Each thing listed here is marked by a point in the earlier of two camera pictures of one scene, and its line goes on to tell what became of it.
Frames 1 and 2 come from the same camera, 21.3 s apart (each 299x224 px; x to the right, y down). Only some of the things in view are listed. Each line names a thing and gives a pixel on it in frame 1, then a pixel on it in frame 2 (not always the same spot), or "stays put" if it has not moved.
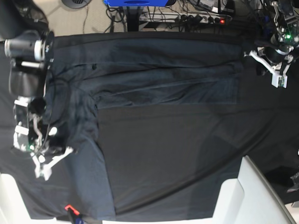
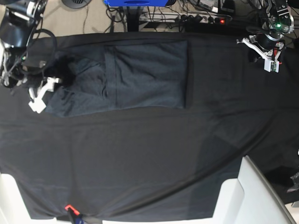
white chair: (248, 199) stays put
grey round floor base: (76, 4) stays put
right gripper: (274, 56) → (264, 43)
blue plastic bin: (136, 3) stays put
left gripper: (52, 145) → (64, 70)
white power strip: (181, 17) stays put
